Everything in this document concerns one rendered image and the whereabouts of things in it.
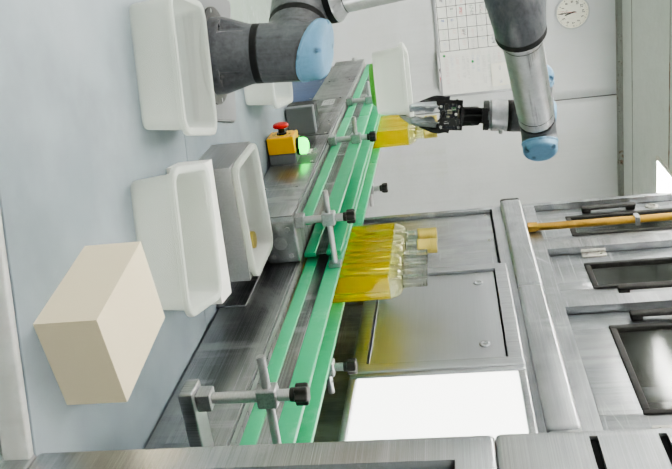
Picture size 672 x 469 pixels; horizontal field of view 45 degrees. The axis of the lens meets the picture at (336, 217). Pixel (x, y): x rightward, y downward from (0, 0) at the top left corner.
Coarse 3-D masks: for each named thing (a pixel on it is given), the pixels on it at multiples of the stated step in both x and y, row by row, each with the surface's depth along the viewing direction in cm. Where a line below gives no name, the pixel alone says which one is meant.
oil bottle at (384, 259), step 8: (344, 256) 176; (352, 256) 175; (360, 256) 175; (368, 256) 174; (376, 256) 174; (384, 256) 173; (392, 256) 173; (400, 256) 173; (344, 264) 172; (352, 264) 172; (360, 264) 171; (368, 264) 171; (376, 264) 171; (384, 264) 170; (392, 264) 170; (400, 264) 171
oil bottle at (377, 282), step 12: (348, 276) 167; (360, 276) 166; (372, 276) 166; (384, 276) 165; (396, 276) 165; (336, 288) 167; (348, 288) 167; (360, 288) 166; (372, 288) 166; (384, 288) 166; (396, 288) 166; (336, 300) 168; (348, 300) 168; (360, 300) 168
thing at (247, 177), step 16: (240, 160) 146; (256, 160) 158; (240, 176) 160; (256, 176) 159; (240, 192) 144; (256, 192) 161; (240, 208) 145; (256, 208) 162; (256, 224) 163; (272, 240) 164; (256, 256) 158; (256, 272) 150
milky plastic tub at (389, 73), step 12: (396, 48) 186; (372, 60) 188; (384, 60) 187; (396, 60) 186; (408, 60) 206; (372, 72) 190; (384, 72) 187; (396, 72) 186; (408, 72) 206; (372, 84) 190; (384, 84) 187; (396, 84) 187; (408, 84) 206; (372, 96) 190; (384, 96) 188; (396, 96) 187; (408, 96) 206; (384, 108) 188; (396, 108) 187; (408, 108) 186
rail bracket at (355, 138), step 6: (354, 120) 218; (354, 126) 219; (354, 132) 220; (360, 132) 221; (372, 132) 219; (330, 138) 220; (336, 138) 221; (342, 138) 221; (348, 138) 220; (354, 138) 220; (360, 138) 220; (366, 138) 220; (372, 138) 219; (330, 144) 221; (336, 144) 221
